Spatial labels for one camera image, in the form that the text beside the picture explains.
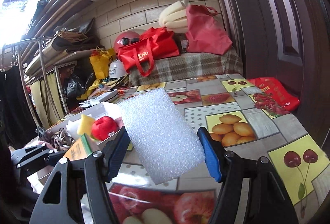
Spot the white bubble foam block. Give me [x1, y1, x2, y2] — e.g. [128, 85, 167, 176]
[118, 88, 205, 185]

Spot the black hanging garment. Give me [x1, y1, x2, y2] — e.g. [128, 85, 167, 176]
[1, 66, 36, 149]

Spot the green orange small carton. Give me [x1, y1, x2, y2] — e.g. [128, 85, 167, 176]
[64, 134, 100, 161]

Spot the white foam block in box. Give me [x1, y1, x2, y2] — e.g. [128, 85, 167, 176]
[66, 120, 80, 140]

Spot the yellow green sponge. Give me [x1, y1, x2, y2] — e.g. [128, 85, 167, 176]
[77, 114, 96, 136]

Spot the white shallow cardboard box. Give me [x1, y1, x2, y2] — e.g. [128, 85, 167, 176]
[46, 102, 123, 150]

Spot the white round-dial device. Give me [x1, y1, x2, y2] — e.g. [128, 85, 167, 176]
[80, 99, 100, 108]

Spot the red plush apple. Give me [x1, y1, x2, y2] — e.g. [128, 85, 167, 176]
[91, 116, 119, 141]

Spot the black plastic bag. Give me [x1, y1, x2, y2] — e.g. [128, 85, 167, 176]
[63, 73, 96, 98]

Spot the white power bank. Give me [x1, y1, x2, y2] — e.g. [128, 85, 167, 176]
[88, 89, 119, 102]

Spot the fruit pattern tablecloth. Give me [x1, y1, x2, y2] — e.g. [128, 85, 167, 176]
[106, 75, 329, 223]

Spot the metal shelf with boards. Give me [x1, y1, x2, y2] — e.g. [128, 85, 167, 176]
[23, 17, 104, 116]

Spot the red plastic bag on table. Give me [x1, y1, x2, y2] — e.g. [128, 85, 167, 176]
[248, 77, 300, 114]

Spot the yellow shopping bag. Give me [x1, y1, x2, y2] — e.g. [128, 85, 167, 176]
[90, 47, 116, 79]

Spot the white helmet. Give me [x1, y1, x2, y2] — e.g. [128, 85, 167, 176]
[108, 60, 127, 79]

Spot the metal clothes rack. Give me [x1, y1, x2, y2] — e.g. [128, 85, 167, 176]
[1, 36, 68, 132]

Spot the plaid covered cabinet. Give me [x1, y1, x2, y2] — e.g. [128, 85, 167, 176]
[129, 48, 243, 86]

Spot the pink helmet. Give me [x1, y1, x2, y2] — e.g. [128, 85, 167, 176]
[114, 31, 140, 53]

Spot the red shiny tote bag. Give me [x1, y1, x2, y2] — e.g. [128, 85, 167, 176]
[118, 27, 180, 77]

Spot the pink red fabric bag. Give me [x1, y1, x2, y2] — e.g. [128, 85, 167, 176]
[186, 5, 232, 55]

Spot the dark brown door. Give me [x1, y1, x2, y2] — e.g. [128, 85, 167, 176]
[220, 0, 329, 145]

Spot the cream foam roll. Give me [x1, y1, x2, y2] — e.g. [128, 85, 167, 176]
[158, 0, 188, 33]

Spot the brown knotted rope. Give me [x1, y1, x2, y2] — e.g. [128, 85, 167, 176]
[38, 127, 76, 152]

